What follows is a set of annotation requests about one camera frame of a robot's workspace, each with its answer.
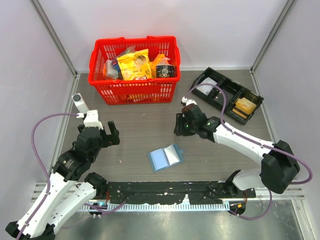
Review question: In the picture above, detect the blue card holder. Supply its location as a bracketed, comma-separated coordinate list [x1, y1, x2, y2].
[147, 144, 185, 173]

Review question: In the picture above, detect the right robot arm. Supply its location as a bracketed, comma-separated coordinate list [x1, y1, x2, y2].
[173, 103, 300, 198]

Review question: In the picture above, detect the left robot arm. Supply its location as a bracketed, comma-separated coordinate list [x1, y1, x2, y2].
[5, 121, 120, 240]

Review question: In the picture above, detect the white cards stack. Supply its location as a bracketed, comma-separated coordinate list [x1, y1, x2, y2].
[196, 77, 217, 96]

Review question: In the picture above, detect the gold cards stack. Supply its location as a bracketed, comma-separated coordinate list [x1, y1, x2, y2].
[232, 97, 257, 119]

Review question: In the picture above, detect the white bottle grey cap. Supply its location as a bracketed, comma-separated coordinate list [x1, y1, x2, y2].
[72, 93, 89, 114]

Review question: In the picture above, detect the red plastic shopping basket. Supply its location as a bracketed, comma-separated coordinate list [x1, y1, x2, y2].
[88, 36, 181, 105]

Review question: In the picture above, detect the black round tin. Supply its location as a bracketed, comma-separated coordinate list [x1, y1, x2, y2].
[155, 64, 176, 78]

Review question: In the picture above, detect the grey small box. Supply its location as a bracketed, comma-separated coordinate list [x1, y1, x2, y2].
[102, 59, 119, 80]

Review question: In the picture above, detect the orange snack bag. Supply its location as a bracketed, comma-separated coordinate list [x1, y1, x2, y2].
[150, 53, 170, 75]

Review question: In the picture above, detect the yellow chips bag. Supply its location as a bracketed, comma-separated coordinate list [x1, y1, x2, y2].
[117, 49, 152, 81]

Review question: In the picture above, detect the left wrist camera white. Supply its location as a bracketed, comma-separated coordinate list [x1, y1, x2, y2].
[76, 109, 104, 130]

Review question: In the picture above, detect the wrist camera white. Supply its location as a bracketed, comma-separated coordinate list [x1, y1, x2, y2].
[181, 96, 197, 106]
[76, 109, 104, 130]

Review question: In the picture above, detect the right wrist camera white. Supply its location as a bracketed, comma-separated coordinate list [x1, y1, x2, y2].
[181, 96, 197, 106]

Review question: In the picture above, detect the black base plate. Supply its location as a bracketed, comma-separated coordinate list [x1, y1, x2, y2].
[93, 180, 256, 205]

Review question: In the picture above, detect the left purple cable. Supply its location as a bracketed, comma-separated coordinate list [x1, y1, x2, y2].
[16, 112, 128, 240]

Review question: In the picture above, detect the slotted cable duct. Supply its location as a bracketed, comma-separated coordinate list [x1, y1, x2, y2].
[79, 201, 230, 213]

